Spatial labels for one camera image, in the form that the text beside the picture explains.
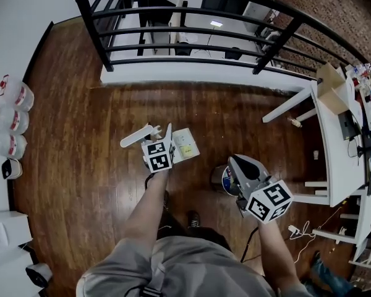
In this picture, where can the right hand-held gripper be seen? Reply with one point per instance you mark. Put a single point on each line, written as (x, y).
(266, 209)

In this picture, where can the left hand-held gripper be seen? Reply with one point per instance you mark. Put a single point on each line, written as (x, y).
(157, 162)

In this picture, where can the round metal waste bin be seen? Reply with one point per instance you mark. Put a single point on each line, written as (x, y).
(217, 178)

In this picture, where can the person's left forearm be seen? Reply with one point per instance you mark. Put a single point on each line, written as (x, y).
(145, 209)

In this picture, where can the person's right forearm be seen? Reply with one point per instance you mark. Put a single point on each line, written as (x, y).
(278, 252)

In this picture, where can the pile of colourful trash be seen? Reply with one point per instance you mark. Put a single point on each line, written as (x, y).
(230, 179)

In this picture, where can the yellow paper scrap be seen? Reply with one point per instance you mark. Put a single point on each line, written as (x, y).
(186, 151)

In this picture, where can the person's left black shoe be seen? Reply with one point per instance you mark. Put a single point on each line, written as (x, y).
(166, 200)

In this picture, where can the person's black shoe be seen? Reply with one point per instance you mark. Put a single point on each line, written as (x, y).
(193, 219)
(166, 200)

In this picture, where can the small beige bottle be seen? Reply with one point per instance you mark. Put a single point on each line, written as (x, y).
(294, 122)

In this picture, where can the white paper cup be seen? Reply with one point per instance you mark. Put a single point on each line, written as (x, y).
(316, 155)

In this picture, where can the person's right black shoe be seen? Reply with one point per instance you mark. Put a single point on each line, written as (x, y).
(193, 219)

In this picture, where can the black office chair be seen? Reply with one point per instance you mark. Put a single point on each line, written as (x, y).
(233, 53)
(183, 49)

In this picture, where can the person's black trousers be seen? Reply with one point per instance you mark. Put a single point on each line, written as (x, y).
(179, 227)

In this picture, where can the white table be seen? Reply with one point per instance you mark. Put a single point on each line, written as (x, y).
(340, 166)
(363, 224)

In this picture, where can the flat black box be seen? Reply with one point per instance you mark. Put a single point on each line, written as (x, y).
(347, 125)

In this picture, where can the person's grey shirt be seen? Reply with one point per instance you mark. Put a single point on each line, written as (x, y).
(188, 271)

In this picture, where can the open cardboard box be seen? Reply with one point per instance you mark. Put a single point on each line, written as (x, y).
(330, 85)

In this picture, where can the white paper sheets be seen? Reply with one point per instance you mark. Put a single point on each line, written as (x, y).
(354, 101)

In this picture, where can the black metal railing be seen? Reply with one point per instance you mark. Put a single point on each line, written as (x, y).
(91, 26)

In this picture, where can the small white bin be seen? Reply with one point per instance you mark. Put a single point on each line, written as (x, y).
(12, 169)

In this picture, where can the white low cabinet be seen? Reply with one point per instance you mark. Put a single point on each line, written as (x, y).
(6, 234)

